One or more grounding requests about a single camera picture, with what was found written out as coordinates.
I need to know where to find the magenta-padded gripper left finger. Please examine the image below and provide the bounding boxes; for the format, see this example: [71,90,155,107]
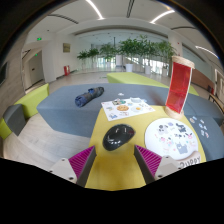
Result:
[48,145,98,188]

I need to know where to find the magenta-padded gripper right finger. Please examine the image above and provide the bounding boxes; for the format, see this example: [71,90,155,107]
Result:
[133,144,183,185]

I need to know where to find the black computer mouse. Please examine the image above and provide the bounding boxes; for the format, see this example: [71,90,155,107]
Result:
[102,123,136,152]

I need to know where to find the round white printed mouse pad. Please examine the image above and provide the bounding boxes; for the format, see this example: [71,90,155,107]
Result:
[144,117,203,169]

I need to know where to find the grey upholstered bench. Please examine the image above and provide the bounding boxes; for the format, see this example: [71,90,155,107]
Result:
[184,94,224,127]
[185,114,224,163]
[36,82,172,138]

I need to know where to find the white sticker sheet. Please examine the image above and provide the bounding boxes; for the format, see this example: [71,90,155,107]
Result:
[100,97,156,122]

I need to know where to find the group of small loose stickers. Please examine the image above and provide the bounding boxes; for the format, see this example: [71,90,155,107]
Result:
[189,115,210,139]

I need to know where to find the dark blue folded umbrella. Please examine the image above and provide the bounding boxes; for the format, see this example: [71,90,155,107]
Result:
[74,86,105,108]

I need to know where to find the lime green bench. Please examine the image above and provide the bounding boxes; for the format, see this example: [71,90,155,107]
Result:
[189,84,200,97]
[106,71,171,89]
[0,83,51,140]

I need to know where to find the dark grey seat block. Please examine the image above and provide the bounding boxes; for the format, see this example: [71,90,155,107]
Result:
[2,103,27,137]

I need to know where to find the red fire extinguishers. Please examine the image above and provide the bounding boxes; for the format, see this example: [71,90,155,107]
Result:
[63,64,72,77]

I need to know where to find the white door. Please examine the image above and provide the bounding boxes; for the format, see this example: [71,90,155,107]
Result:
[28,51,45,87]

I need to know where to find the group of potted green plants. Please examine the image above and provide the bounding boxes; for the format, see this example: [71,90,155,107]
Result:
[76,34,178,76]

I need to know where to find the group of ceiling light strips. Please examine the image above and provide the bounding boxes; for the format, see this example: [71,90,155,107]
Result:
[84,0,220,60]

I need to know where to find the framed wall picture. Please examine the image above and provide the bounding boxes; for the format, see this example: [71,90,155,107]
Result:
[62,42,72,54]

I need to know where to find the black wall screen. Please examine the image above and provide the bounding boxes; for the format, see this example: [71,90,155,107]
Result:
[0,61,9,87]

